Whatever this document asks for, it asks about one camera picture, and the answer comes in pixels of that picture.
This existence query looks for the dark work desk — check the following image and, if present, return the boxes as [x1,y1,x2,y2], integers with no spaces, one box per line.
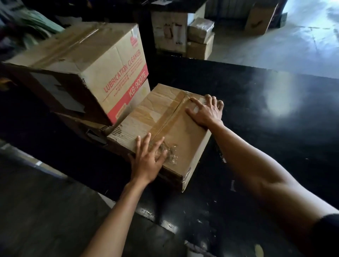
[143,0,208,13]

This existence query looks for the plain small cardboard box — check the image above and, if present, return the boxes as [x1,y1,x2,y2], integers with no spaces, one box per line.
[186,33,215,61]

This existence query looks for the person's dark sleeve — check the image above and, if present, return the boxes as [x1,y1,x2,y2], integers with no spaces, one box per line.
[308,214,339,257]

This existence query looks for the metal wire cage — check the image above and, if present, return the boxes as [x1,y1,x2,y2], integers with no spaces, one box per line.
[205,0,255,19]

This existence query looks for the large cardboard box white labels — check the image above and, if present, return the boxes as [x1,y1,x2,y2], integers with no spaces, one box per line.
[151,2,207,53]

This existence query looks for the red lettered cardboard box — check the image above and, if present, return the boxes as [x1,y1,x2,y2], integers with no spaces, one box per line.
[107,83,212,192]
[1,22,149,126]

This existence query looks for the person's right forearm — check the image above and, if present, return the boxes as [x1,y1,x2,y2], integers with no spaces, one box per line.
[208,121,339,255]

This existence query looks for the person's left forearm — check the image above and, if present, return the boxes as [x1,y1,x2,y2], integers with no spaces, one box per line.
[81,180,149,257]

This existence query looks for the person's left hand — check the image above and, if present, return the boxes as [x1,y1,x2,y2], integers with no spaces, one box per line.
[128,132,169,186]

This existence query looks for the person's right hand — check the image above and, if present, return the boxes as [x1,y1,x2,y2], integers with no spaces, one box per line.
[184,94,225,130]

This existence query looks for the black table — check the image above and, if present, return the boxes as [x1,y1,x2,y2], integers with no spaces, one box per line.
[0,52,339,257]

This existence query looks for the cardboard box check mark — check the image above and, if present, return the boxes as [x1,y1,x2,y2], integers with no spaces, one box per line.
[244,2,279,36]

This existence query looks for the small wrapped cardboard box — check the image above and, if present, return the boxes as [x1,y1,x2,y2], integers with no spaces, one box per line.
[187,18,215,44]

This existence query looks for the white paper sheet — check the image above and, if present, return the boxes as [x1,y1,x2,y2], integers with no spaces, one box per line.
[98,192,116,209]

